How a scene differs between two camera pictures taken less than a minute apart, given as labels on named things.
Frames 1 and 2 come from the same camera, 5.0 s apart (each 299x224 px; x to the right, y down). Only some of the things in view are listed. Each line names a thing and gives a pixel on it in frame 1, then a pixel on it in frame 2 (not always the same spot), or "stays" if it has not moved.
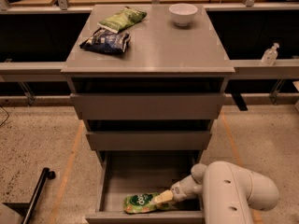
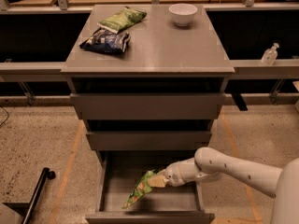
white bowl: x=182 y=13 stays
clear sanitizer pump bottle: x=270 y=55 stays
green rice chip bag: x=141 y=203 -> x=140 y=190
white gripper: x=179 y=191 -> x=172 y=173
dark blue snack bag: x=106 y=41 stays
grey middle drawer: x=146 y=141 stays
